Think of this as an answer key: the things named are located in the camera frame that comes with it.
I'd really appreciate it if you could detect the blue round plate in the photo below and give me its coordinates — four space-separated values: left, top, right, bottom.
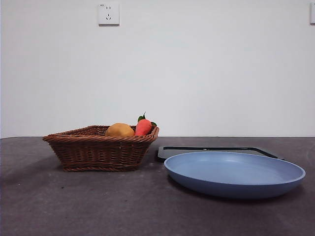
163 151 307 199

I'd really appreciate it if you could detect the red-orange toy carrot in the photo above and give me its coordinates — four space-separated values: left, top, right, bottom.
134 112 158 137

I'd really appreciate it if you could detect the black flat tray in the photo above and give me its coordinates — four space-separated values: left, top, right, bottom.
157 146 285 163

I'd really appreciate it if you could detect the yellow-brown toy potato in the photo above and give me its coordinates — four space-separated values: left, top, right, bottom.
105 122 135 138

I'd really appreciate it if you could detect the brown wicker basket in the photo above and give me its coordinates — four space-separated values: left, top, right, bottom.
42 125 160 172

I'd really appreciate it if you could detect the white wall socket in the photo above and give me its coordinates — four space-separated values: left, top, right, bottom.
98 3 121 27

